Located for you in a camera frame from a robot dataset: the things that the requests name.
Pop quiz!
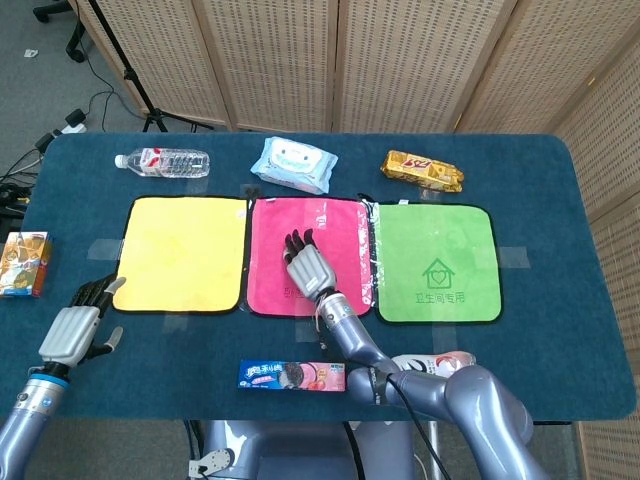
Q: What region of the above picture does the pink microfibre cloth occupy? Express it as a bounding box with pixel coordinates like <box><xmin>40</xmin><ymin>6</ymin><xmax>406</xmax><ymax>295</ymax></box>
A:
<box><xmin>244</xmin><ymin>197</ymin><xmax>374</xmax><ymax>320</ymax></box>

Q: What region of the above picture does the grey robot torso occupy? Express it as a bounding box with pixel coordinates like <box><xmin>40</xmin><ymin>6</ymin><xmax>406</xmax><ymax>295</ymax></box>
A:
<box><xmin>187</xmin><ymin>419</ymin><xmax>416</xmax><ymax>480</ymax></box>

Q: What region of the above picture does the orange printed cardboard box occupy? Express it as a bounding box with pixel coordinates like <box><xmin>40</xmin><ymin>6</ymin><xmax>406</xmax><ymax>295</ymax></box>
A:
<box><xmin>0</xmin><ymin>230</ymin><xmax>54</xmax><ymax>299</ymax></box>

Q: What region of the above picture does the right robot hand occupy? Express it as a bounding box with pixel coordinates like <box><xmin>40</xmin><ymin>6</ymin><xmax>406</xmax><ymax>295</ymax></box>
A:
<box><xmin>282</xmin><ymin>228</ymin><xmax>339</xmax><ymax>302</ymax></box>

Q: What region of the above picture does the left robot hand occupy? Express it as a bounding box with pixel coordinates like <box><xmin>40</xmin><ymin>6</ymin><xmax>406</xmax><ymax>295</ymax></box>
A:
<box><xmin>38</xmin><ymin>273</ymin><xmax>127</xmax><ymax>369</ymax></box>

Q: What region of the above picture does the blue felt table cover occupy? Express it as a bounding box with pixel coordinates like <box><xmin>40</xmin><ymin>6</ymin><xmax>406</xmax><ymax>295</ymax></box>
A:
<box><xmin>19</xmin><ymin>130</ymin><xmax>639</xmax><ymax>424</ymax></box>

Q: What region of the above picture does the black office chair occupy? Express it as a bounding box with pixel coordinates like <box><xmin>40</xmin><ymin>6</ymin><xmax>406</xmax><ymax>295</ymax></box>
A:
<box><xmin>32</xmin><ymin>0</ymin><xmax>87</xmax><ymax>64</ymax></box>

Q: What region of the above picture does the green microfibre cloth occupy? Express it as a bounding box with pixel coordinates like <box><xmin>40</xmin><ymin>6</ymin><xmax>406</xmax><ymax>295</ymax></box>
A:
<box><xmin>372</xmin><ymin>201</ymin><xmax>503</xmax><ymax>325</ymax></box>

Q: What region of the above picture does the black tripod stand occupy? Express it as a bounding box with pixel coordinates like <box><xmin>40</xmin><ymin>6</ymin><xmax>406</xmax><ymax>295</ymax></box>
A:
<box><xmin>87</xmin><ymin>0</ymin><xmax>216</xmax><ymax>134</ymax></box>

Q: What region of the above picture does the light blue wet wipes pack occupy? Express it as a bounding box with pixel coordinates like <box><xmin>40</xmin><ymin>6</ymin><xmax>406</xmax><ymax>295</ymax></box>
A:
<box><xmin>249</xmin><ymin>136</ymin><xmax>339</xmax><ymax>195</ymax></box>

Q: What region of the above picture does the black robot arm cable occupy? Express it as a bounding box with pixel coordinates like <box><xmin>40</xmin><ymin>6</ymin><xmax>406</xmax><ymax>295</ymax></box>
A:
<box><xmin>382</xmin><ymin>372</ymin><xmax>451</xmax><ymax>480</ymax></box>

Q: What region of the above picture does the wooden rattan folding screen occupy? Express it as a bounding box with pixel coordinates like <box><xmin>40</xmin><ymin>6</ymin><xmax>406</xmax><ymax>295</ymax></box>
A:
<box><xmin>69</xmin><ymin>0</ymin><xmax>640</xmax><ymax>480</ymax></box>

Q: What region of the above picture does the blue pink Oreo box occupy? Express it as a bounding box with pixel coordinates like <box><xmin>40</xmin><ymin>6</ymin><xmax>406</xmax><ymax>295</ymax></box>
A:
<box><xmin>236</xmin><ymin>359</ymin><xmax>347</xmax><ymax>394</ymax></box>

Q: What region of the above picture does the white pink drink bottle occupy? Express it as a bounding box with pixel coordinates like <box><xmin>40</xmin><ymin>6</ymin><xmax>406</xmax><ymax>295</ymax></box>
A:
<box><xmin>392</xmin><ymin>351</ymin><xmax>479</xmax><ymax>376</ymax></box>

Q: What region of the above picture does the white power strip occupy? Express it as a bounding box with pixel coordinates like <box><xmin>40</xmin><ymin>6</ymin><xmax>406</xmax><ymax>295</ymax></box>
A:
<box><xmin>52</xmin><ymin>108</ymin><xmax>87</xmax><ymax>136</ymax></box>

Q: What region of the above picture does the black floor cable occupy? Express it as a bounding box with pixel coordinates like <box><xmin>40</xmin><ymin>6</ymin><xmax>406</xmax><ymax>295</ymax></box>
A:
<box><xmin>74</xmin><ymin>49</ymin><xmax>146</xmax><ymax>121</ymax></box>

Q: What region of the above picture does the yellow microfibre cloth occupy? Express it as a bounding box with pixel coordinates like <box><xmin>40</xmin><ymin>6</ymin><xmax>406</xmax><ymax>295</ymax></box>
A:
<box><xmin>110</xmin><ymin>195</ymin><xmax>250</xmax><ymax>315</ymax></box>

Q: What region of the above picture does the golden biscuit pack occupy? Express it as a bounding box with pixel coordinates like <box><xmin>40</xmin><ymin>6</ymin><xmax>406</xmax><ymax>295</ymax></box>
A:
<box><xmin>380</xmin><ymin>149</ymin><xmax>465</xmax><ymax>193</ymax></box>

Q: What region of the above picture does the clear water bottle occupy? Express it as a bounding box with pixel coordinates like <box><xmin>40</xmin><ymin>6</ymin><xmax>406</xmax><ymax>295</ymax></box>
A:
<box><xmin>114</xmin><ymin>147</ymin><xmax>211</xmax><ymax>179</ymax></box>

